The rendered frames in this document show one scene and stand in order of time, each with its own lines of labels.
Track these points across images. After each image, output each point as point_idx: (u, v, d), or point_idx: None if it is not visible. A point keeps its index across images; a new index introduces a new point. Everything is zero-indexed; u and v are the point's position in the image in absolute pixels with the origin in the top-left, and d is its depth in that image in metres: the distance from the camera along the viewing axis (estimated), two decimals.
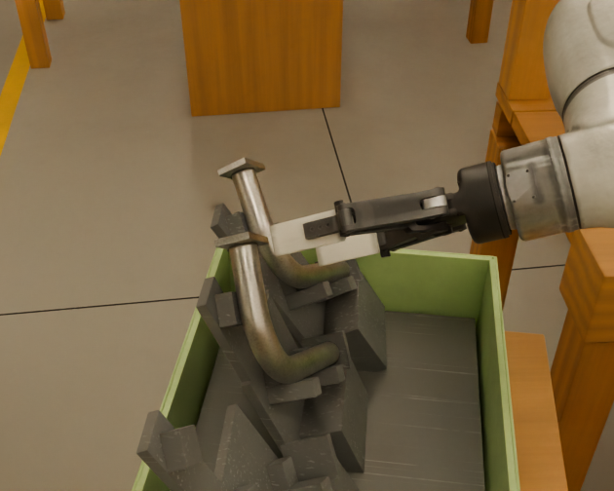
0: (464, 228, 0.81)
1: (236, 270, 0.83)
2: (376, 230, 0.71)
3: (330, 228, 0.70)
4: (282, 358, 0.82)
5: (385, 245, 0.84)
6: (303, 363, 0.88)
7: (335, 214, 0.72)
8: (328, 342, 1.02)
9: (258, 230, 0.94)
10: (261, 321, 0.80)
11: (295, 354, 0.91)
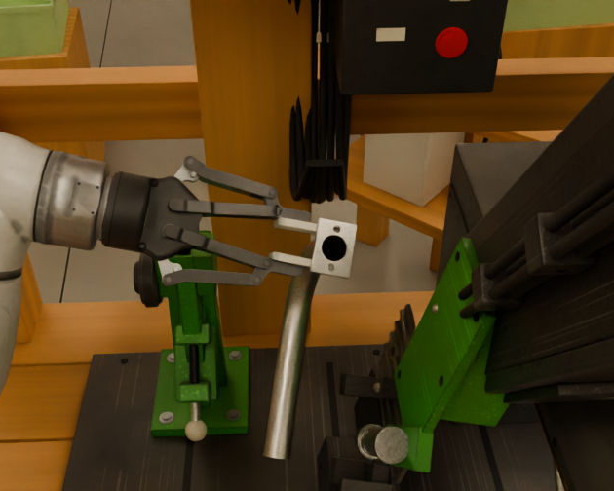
0: (162, 278, 0.78)
1: (338, 255, 0.81)
2: None
3: (285, 208, 0.80)
4: None
5: None
6: (283, 325, 0.91)
7: (282, 217, 0.79)
8: (274, 456, 0.87)
9: None
10: (307, 245, 0.87)
11: (294, 348, 0.89)
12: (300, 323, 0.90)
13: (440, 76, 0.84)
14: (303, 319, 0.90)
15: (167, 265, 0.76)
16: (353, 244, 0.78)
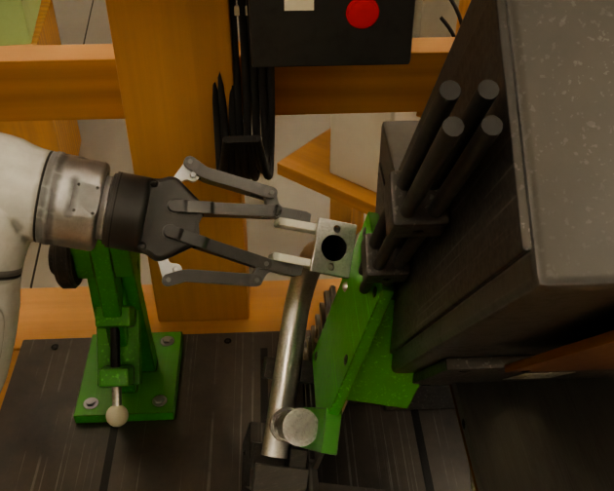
0: (162, 278, 0.78)
1: (338, 255, 0.81)
2: None
3: (285, 208, 0.80)
4: None
5: None
6: (282, 324, 0.91)
7: (282, 217, 0.79)
8: (272, 455, 0.87)
9: None
10: (307, 245, 0.87)
11: (293, 347, 0.89)
12: (300, 322, 0.90)
13: (354, 48, 0.82)
14: (303, 318, 0.90)
15: (167, 265, 0.76)
16: (353, 244, 0.78)
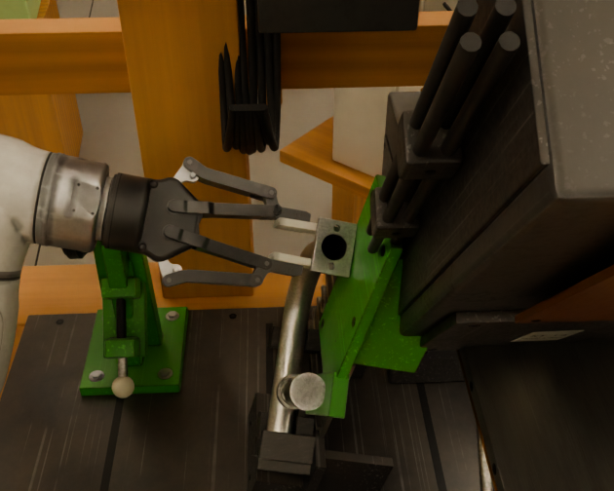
0: (162, 279, 0.78)
1: (338, 255, 0.81)
2: None
3: (284, 209, 0.80)
4: None
5: None
6: (282, 326, 0.90)
7: (281, 217, 0.79)
8: None
9: None
10: (307, 245, 0.87)
11: (294, 349, 0.89)
12: (300, 324, 0.90)
13: (361, 14, 0.82)
14: (303, 320, 0.90)
15: (167, 266, 0.76)
16: (353, 243, 0.79)
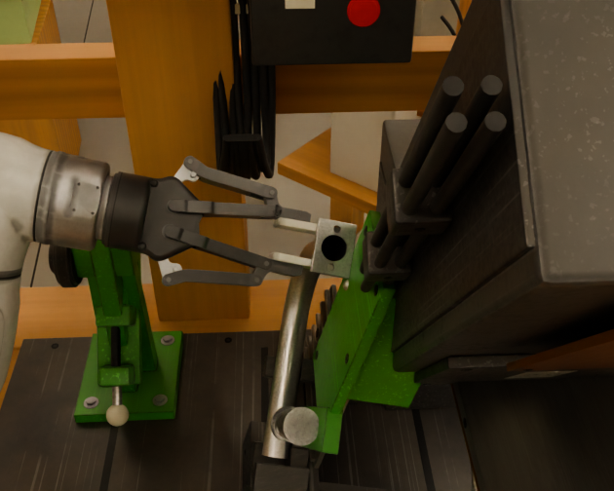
0: (162, 278, 0.78)
1: (338, 255, 0.81)
2: None
3: (285, 208, 0.80)
4: None
5: None
6: (282, 324, 0.91)
7: (282, 217, 0.79)
8: (273, 455, 0.87)
9: None
10: (307, 245, 0.87)
11: (293, 347, 0.89)
12: (300, 322, 0.90)
13: (355, 46, 0.82)
14: (303, 318, 0.90)
15: (167, 265, 0.76)
16: (353, 244, 0.78)
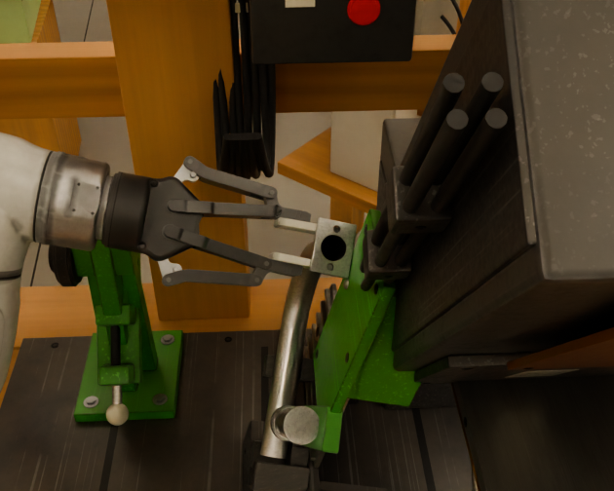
0: (162, 278, 0.78)
1: (338, 255, 0.81)
2: None
3: (285, 208, 0.80)
4: None
5: None
6: (282, 324, 0.91)
7: (282, 217, 0.79)
8: (271, 455, 0.87)
9: None
10: (307, 245, 0.87)
11: (293, 347, 0.89)
12: (300, 323, 0.90)
13: (355, 45, 0.81)
14: (303, 319, 0.90)
15: (167, 265, 0.76)
16: (352, 244, 0.78)
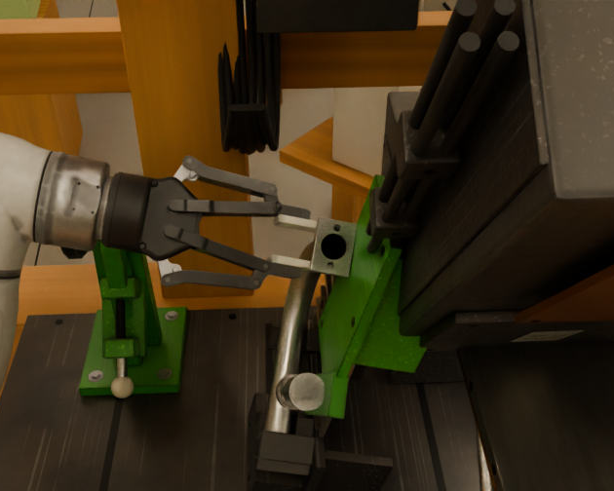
0: (161, 278, 0.78)
1: (338, 255, 0.81)
2: None
3: (284, 207, 0.80)
4: None
5: None
6: (282, 326, 0.90)
7: (281, 214, 0.79)
8: None
9: None
10: (307, 245, 0.87)
11: (293, 349, 0.89)
12: (300, 324, 0.90)
13: (360, 14, 0.82)
14: (303, 320, 0.90)
15: (167, 265, 0.76)
16: (353, 243, 0.78)
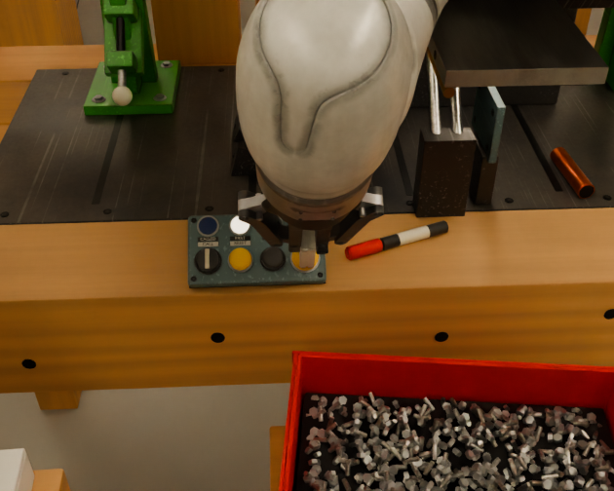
0: (245, 190, 0.67)
1: None
2: None
3: None
4: None
5: None
6: None
7: (316, 245, 0.77)
8: None
9: None
10: None
11: None
12: None
13: None
14: None
15: (259, 207, 0.67)
16: None
